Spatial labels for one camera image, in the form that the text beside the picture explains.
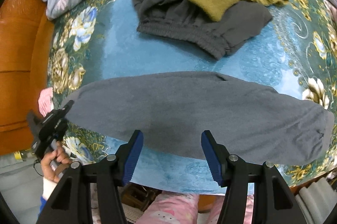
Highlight grey fleece sweatpants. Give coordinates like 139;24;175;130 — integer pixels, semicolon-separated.
67;72;334;165

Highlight person's left hand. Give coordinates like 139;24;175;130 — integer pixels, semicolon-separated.
39;141;73;184

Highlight pink patterned pajama trousers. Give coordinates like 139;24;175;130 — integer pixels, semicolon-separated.
90;184;254;224

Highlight teal floral bed blanket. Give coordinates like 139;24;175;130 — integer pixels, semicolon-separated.
48;0;336;194

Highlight dark grey sweatpants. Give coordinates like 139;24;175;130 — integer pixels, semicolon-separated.
132;0;273;60

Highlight orange wooden bed frame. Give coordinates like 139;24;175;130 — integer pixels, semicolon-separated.
1;0;54;155

